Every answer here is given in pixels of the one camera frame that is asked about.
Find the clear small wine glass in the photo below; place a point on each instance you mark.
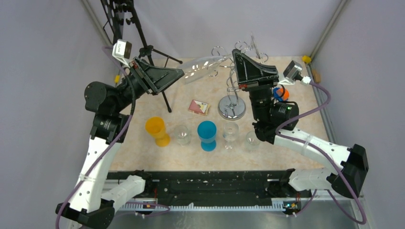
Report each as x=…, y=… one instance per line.
x=231, y=134

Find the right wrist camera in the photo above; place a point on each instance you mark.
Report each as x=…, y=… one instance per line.
x=293, y=73

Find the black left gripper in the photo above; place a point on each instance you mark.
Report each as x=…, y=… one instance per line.
x=154, y=78

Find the black perforated plate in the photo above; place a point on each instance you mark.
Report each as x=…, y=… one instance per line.
x=113, y=26

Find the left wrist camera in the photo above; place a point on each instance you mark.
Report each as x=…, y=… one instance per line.
x=122, y=51

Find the black tripod stand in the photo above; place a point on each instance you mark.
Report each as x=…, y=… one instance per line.
x=146, y=50

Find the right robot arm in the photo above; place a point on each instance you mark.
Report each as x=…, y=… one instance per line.
x=344, y=169

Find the blue orange toy car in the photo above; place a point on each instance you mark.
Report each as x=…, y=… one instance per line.
x=281, y=94

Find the clear tall stemmed glass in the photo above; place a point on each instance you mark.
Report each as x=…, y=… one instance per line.
x=204, y=66

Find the playing card box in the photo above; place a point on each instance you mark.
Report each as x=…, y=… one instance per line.
x=198, y=107

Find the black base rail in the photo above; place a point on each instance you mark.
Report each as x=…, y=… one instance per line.
x=224, y=189

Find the chrome wine glass rack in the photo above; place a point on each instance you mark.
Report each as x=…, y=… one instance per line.
x=231, y=107

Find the clear patterned wine glass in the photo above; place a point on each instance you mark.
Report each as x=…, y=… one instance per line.
x=182, y=135

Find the blue wine glass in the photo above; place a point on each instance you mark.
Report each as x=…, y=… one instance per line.
x=206, y=131

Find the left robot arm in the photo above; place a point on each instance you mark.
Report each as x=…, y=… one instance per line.
x=88, y=204

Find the yellow corner clamp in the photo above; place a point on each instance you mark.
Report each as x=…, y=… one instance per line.
x=306, y=59

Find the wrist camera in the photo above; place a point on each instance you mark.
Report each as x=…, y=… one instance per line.
x=293, y=73
x=122, y=51

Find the yellow wine glass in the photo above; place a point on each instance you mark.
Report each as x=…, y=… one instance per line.
x=155, y=127

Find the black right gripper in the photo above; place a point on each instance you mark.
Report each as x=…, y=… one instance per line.
x=249, y=73

